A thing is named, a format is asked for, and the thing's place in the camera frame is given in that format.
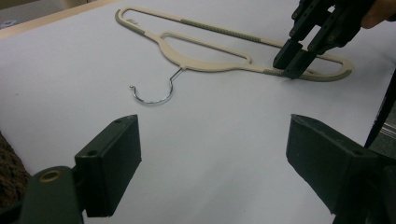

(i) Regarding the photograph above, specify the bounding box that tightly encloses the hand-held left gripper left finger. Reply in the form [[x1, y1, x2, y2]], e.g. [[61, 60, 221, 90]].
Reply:
[[74, 114, 143, 218]]

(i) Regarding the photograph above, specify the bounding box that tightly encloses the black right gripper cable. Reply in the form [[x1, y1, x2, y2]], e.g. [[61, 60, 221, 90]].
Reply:
[[363, 68, 396, 149]]

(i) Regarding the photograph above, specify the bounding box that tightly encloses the beige plastic clothes hanger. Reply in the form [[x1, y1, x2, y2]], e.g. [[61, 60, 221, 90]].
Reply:
[[114, 5, 355, 106]]

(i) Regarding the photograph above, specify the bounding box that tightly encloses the brown woven basket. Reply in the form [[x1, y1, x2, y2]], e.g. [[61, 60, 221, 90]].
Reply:
[[0, 130, 33, 210]]

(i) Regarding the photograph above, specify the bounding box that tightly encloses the white table sheet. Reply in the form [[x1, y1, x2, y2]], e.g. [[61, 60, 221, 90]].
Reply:
[[0, 0, 396, 224]]

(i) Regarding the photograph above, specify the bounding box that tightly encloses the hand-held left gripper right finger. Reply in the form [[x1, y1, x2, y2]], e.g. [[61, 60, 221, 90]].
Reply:
[[286, 113, 387, 218]]

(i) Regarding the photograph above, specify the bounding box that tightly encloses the aluminium rail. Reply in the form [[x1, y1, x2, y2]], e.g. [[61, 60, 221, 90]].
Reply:
[[371, 121, 396, 161]]

